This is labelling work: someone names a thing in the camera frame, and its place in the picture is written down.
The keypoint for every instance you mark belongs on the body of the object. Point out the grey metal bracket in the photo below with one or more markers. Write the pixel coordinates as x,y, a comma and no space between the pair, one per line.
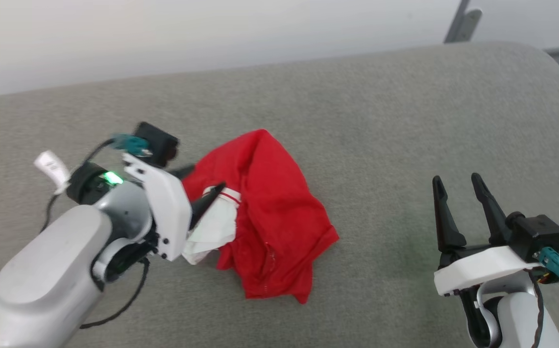
463,21

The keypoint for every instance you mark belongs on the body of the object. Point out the grey fabric sofa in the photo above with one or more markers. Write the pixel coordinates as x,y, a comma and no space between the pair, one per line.
366,116

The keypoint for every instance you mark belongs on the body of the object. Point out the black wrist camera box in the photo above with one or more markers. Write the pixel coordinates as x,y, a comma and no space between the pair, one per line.
539,234
157,141

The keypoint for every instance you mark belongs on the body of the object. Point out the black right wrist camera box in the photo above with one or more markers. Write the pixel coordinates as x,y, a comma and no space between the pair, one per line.
539,234

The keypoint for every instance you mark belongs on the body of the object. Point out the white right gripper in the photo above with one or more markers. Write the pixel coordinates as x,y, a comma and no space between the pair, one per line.
482,268

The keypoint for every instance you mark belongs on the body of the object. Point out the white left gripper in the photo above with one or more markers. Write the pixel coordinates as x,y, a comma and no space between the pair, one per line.
165,208

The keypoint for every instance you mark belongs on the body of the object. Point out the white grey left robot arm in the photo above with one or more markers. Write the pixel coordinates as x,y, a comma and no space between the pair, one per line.
42,275

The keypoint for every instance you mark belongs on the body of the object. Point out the red basketball jersey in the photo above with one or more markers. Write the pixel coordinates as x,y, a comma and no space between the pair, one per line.
274,208

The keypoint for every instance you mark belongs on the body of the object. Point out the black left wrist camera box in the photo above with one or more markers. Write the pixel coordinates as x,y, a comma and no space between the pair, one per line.
157,141

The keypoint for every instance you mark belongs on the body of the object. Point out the teal left camera connector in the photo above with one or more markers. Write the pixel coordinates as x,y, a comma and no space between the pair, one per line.
132,143

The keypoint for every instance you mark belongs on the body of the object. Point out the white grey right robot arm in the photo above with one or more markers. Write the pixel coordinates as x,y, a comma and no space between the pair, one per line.
518,321

